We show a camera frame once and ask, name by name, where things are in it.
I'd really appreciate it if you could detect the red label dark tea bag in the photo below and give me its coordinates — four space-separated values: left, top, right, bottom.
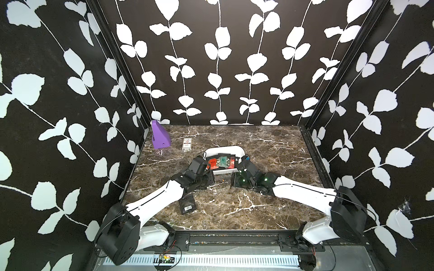
208 158 219 170

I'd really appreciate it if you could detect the green label floral tea bag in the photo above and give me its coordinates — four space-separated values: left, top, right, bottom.
217 156 231 169

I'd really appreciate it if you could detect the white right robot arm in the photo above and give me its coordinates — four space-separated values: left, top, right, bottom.
231 159 367 245

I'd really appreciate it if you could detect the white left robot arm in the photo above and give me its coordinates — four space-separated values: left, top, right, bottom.
94 156 214 265

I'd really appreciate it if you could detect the white plastic storage box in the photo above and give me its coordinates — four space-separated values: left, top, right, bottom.
203 146 246 175

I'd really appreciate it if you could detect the black tea bag gold print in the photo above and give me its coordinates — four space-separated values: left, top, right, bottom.
178 194 197 215

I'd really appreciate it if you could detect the small white card box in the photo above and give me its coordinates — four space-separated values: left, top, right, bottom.
182 138 192 152

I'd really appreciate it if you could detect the purple wedge block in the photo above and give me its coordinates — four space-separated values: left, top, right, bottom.
151 120 171 150

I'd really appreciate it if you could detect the white perforated strip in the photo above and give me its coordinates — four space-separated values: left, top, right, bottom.
121 254 300 269

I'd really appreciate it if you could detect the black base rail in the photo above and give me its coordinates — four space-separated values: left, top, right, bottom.
145 229 367 253

